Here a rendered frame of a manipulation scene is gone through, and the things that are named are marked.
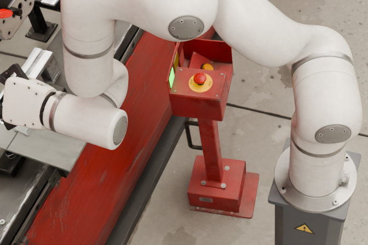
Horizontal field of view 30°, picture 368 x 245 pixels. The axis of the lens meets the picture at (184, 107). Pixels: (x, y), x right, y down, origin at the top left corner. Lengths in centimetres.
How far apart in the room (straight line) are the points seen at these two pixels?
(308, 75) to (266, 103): 170
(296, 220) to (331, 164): 24
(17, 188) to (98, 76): 72
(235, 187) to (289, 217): 97
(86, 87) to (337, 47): 47
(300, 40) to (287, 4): 213
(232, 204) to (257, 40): 155
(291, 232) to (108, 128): 61
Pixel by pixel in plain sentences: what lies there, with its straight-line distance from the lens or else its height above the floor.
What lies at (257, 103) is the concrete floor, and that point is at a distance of 297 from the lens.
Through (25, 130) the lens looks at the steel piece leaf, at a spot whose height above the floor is 100.
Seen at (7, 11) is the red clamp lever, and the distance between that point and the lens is 168.
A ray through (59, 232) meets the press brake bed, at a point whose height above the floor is 60.
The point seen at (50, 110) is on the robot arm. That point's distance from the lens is 141.
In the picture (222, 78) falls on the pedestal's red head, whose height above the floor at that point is 78.
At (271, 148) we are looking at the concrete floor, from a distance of 285.
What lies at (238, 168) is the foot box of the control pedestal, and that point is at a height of 12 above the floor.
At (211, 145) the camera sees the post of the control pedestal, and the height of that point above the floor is 39.
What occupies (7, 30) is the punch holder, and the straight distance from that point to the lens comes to 176.
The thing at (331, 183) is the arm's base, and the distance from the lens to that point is 156.
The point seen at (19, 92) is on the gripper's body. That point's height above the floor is 133.
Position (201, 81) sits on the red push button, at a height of 81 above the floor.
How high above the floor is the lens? 243
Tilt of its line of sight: 54 degrees down
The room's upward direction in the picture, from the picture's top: 11 degrees counter-clockwise
